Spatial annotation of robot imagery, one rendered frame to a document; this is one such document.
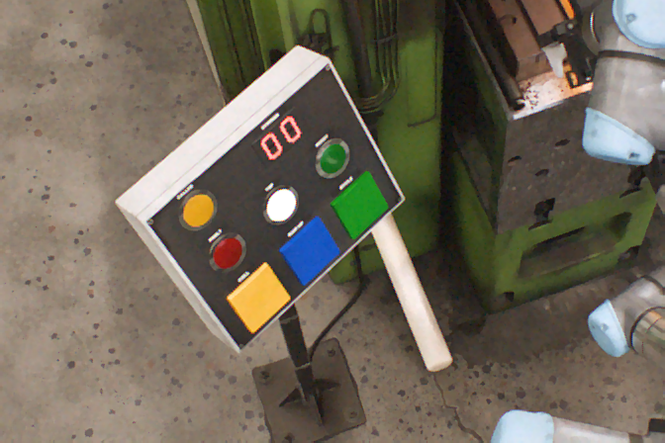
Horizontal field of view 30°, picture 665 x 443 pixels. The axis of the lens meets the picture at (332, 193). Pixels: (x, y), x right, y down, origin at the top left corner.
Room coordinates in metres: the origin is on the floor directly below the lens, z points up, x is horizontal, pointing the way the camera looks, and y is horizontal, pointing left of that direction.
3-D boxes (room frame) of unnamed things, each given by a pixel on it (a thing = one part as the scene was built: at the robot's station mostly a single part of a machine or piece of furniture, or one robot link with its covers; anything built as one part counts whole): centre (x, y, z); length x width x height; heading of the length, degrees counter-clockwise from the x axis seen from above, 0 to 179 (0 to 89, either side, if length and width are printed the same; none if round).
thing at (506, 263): (1.25, -0.42, 0.23); 0.55 x 0.37 x 0.47; 11
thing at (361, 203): (0.78, -0.03, 1.01); 0.07 x 0.05 x 0.07; 126
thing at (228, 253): (0.70, 0.15, 1.09); 0.05 x 0.03 x 0.04; 101
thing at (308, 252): (0.73, 0.05, 1.01); 0.07 x 0.05 x 0.07; 126
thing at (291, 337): (0.83, 0.12, 0.54); 0.04 x 0.04 x 1.08; 11
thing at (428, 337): (0.86, -0.09, 0.62); 0.44 x 0.05 x 0.05; 11
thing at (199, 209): (0.74, 0.18, 1.16); 0.05 x 0.03 x 0.04; 101
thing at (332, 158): (0.82, -0.01, 1.09); 0.05 x 0.03 x 0.04; 101
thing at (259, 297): (0.67, 0.13, 1.01); 0.07 x 0.05 x 0.07; 126
